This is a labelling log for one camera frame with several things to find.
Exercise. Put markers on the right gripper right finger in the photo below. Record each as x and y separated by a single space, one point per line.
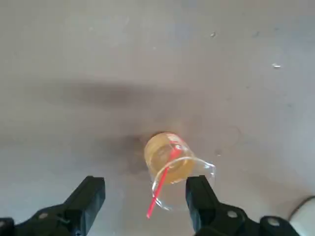
204 201

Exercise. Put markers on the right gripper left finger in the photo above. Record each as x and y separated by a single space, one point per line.
81 196

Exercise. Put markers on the clear measuring cup yellow solution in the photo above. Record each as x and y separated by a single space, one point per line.
160 157

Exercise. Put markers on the red stirring stick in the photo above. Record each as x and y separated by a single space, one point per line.
160 186

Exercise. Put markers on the white plastic bucket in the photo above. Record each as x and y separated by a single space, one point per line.
307 221

